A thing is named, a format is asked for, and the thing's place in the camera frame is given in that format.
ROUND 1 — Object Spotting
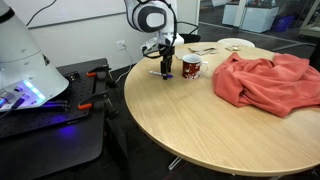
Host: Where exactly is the red orange cloth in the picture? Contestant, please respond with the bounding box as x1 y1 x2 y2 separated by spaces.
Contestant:
211 51 320 118

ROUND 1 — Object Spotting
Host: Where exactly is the red cup white inside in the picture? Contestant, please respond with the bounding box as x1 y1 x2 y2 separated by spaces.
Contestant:
181 53 209 80

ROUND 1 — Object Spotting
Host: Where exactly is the white background cabinet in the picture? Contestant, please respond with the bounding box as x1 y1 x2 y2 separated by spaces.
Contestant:
221 0 279 34

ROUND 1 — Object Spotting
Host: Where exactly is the black perforated breadboard plate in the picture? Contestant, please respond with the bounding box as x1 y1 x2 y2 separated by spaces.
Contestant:
0 58 111 139

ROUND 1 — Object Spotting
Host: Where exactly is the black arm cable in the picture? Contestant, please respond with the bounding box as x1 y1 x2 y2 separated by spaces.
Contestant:
142 0 178 60

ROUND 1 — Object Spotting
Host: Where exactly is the brown paper napkin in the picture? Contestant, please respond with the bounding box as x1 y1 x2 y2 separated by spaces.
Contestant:
187 46 219 57

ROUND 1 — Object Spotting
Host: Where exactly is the small card packet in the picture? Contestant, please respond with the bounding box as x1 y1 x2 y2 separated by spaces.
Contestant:
224 44 243 52

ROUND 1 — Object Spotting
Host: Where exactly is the white marker purple cap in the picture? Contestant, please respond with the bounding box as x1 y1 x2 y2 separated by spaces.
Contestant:
148 70 174 80

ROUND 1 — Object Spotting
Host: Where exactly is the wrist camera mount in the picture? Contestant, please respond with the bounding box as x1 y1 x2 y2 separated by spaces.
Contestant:
141 37 159 56

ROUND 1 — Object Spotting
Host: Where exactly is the black wall cable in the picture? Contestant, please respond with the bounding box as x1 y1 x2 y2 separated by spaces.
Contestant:
25 0 58 27

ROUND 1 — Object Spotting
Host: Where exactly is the black clamp orange handle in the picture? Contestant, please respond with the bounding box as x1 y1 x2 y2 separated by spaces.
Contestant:
85 64 118 89
77 89 119 119

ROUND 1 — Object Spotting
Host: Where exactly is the black office chair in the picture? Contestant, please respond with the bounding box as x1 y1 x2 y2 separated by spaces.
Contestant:
176 21 202 44

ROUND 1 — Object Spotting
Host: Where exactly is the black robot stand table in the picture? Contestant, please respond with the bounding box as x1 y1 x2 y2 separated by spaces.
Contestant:
0 58 131 180

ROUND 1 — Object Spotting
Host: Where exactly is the blue bin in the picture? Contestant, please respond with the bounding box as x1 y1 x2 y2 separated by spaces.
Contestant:
273 14 296 33

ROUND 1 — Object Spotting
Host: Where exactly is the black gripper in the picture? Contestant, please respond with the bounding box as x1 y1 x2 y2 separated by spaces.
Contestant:
158 45 176 81

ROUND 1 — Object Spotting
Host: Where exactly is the metal table leg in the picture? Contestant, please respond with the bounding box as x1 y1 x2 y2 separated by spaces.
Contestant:
167 155 184 171

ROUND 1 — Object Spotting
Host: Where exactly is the white power cable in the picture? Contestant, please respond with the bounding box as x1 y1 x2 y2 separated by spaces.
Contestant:
114 44 135 84

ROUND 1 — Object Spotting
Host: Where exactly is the white wall outlet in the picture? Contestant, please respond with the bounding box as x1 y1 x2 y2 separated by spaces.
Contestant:
116 39 127 52

